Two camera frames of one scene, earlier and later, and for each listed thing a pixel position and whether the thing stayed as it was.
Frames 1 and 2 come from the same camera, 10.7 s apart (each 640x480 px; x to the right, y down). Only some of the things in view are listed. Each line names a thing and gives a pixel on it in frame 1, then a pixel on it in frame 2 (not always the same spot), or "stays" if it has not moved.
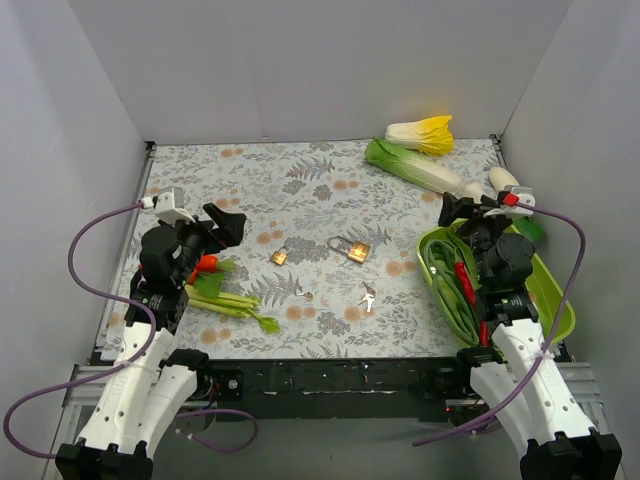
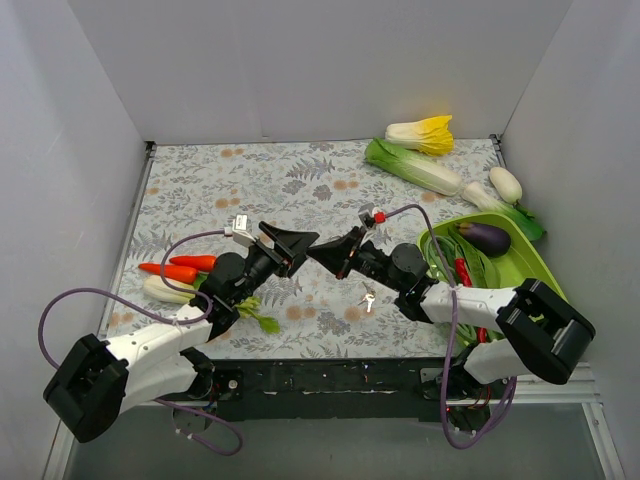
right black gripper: (470, 216) → (351, 254)
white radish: (500, 177) stays
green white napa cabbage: (413, 166) stays
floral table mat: (330, 249) stays
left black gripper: (208, 230) → (275, 253)
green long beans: (457, 309) stays
